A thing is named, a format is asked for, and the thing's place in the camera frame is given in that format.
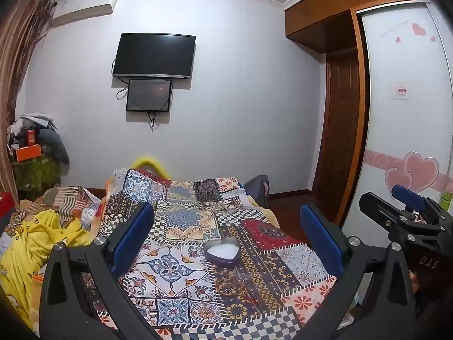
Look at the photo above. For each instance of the dark bag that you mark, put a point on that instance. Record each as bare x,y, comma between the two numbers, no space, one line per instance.
257,189

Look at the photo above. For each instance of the patchwork printed blanket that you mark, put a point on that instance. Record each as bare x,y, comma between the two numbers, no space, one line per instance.
184,219

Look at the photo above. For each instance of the orange box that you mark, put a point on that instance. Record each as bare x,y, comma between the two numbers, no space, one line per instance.
28,153

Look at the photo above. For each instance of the pile of clothes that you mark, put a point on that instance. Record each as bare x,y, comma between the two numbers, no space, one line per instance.
49,141

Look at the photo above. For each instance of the yellow curved cushion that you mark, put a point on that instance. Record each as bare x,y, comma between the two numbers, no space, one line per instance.
145,159

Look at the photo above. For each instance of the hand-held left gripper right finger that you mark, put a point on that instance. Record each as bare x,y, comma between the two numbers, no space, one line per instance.
320,233

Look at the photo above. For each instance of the green bottle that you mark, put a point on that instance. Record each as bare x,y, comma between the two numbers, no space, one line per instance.
447,202

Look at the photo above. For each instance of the black wall television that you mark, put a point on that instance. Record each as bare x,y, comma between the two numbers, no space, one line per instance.
154,56

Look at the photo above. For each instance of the brown striped curtain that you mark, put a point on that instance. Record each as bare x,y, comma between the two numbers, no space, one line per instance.
14,78

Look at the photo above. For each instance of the striped blanket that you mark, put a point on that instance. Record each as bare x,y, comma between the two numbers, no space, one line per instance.
63,198

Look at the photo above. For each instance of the red object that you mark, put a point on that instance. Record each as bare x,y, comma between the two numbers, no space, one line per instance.
6,205

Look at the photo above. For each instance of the white air conditioner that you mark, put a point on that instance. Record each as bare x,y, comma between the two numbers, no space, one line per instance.
85,5

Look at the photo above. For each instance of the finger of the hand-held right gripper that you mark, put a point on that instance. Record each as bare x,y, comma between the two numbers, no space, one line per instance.
407,196
375,203

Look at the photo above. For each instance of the yellow cloth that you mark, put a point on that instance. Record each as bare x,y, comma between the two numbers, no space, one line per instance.
28,241

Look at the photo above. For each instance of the white paper notice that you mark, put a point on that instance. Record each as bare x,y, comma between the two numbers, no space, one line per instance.
400,92

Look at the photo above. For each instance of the small black monitor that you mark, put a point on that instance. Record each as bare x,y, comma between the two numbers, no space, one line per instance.
148,95

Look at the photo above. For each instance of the brown wooden door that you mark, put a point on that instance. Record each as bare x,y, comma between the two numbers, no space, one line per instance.
338,131

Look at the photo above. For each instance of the wooden overhead cabinet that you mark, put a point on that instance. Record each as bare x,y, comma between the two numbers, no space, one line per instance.
318,14

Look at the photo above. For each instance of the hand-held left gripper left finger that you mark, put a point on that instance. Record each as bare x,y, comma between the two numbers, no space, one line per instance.
134,237

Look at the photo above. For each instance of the heart-shaped tin box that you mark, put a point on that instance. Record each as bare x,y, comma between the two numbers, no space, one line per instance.
221,252

